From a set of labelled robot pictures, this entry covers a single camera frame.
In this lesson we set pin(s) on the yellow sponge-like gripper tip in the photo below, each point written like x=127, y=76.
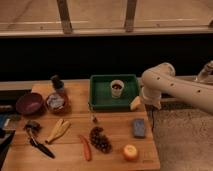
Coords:
x=135, y=103

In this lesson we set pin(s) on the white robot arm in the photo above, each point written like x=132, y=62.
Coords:
x=161, y=79

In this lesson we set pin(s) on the purple bowl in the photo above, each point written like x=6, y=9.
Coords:
x=29, y=103

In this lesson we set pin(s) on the blue sponge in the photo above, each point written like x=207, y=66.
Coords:
x=138, y=128

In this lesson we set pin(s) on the white cup in tray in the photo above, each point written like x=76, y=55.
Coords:
x=117, y=87

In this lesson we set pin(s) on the green plastic tray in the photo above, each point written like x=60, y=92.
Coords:
x=100, y=97

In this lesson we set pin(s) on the orange apple fruit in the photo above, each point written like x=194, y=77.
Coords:
x=130, y=152

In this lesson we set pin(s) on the dark grape bunch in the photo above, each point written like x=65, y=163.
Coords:
x=99, y=140

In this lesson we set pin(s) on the orange carrot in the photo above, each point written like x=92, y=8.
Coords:
x=86, y=148

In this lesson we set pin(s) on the yellow banana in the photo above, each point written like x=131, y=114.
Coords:
x=59, y=129

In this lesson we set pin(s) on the black handled fork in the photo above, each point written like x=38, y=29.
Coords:
x=32, y=128

